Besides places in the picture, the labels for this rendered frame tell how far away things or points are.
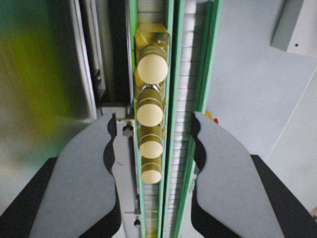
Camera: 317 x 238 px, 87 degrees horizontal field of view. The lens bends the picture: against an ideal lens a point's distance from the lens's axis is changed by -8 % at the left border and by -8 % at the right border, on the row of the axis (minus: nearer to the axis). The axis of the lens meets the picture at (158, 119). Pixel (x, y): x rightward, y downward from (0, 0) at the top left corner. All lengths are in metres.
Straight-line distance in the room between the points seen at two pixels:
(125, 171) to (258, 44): 0.65
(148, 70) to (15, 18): 0.14
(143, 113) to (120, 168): 0.51
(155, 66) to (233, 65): 0.51
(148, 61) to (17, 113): 0.14
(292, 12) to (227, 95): 0.32
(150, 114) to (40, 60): 0.14
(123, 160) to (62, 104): 0.44
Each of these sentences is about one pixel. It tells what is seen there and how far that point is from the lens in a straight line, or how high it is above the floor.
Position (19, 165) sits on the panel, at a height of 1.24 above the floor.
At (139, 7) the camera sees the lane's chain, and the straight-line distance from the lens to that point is 0.47.
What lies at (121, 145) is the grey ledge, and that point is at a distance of 0.63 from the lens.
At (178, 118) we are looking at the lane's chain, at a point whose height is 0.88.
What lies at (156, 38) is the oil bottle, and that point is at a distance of 0.27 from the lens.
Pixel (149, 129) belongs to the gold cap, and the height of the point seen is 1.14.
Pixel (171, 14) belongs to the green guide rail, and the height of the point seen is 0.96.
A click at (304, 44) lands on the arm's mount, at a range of 0.69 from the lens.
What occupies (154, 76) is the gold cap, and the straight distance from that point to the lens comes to 0.20.
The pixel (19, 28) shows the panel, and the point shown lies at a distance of 0.22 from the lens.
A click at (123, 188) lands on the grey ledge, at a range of 0.81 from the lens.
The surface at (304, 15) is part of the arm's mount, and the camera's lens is 0.67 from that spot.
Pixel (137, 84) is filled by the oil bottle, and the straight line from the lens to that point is 0.29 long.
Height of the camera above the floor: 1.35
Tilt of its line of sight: 57 degrees down
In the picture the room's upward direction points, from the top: 176 degrees clockwise
